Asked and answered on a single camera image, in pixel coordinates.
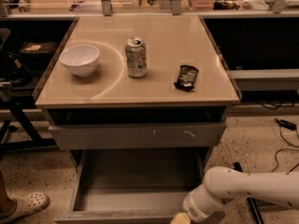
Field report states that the white clog shoe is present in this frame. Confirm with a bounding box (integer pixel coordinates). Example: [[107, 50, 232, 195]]
[[0, 192, 50, 224]]

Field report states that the black power adapter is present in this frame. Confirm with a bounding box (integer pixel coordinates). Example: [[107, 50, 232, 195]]
[[275, 119, 297, 131]]

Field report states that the black stand left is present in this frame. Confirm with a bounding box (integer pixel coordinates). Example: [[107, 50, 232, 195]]
[[0, 82, 56, 151]]

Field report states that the crushed soda can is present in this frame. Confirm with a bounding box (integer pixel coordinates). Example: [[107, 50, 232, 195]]
[[125, 37, 147, 78]]

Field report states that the black floor cable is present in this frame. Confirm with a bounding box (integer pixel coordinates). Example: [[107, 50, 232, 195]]
[[270, 124, 299, 174]]

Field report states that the black snack bar wrapper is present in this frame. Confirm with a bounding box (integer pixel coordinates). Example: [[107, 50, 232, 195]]
[[174, 64, 199, 91]]

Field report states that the white ceramic bowl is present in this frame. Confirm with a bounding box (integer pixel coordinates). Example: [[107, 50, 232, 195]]
[[59, 44, 100, 77]]

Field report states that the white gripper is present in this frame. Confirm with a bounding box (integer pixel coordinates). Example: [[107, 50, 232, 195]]
[[170, 187, 217, 224]]

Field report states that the grey drawer cabinet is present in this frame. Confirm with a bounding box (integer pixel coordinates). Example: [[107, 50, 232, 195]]
[[35, 15, 240, 161]]

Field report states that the black box on shelf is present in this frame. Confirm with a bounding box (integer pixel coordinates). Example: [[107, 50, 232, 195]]
[[20, 41, 58, 59]]

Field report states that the black metal floor frame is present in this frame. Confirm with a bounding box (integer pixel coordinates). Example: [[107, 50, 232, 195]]
[[234, 162, 299, 224]]

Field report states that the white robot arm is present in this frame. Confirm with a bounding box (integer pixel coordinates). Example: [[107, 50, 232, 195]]
[[170, 166, 299, 224]]

